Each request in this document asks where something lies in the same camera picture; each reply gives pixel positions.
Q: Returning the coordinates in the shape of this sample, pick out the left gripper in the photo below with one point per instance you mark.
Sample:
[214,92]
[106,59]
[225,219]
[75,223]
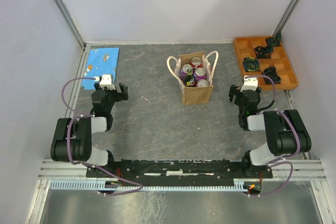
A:
[124,94]

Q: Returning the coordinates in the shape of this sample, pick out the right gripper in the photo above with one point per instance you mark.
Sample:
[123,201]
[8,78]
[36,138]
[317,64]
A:
[232,90]

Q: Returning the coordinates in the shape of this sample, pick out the green glass bottle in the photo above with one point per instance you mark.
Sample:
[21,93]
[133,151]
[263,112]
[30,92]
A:
[189,80]

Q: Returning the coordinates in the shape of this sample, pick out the purple soda can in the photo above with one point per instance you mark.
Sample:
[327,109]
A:
[199,74]
[184,70]

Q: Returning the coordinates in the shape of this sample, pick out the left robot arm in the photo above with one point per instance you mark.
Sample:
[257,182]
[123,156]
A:
[74,137]

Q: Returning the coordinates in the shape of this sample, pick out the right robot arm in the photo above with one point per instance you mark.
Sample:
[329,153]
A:
[286,134]

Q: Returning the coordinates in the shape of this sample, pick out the silver top soda can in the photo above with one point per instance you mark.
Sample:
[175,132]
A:
[202,83]

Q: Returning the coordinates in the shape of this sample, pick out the rolled blue yellow sock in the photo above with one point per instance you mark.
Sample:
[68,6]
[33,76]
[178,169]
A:
[251,64]

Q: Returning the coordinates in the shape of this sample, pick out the blue patterned cloth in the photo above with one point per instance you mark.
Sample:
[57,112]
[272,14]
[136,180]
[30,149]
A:
[102,61]

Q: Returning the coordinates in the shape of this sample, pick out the orange wooden divider tray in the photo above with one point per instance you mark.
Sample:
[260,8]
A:
[245,48]

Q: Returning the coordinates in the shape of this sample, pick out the rolled black sock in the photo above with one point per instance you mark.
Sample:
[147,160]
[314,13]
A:
[271,72]

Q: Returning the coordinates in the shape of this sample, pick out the red soda can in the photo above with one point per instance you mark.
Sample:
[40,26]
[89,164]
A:
[196,62]

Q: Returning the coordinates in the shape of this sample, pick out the rolled dark sock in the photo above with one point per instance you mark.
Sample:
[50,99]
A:
[274,41]
[263,52]

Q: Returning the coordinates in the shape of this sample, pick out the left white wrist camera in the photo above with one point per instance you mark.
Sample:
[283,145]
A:
[106,82]

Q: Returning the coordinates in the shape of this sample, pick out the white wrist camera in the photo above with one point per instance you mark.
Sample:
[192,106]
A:
[106,82]
[249,83]

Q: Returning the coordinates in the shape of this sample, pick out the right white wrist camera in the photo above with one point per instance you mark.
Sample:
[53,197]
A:
[249,83]

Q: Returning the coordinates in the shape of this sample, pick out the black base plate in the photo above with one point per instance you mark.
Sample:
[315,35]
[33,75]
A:
[187,173]

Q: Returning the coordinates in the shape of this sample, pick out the aluminium frame rail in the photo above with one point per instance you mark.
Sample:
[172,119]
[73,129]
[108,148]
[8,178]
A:
[302,170]

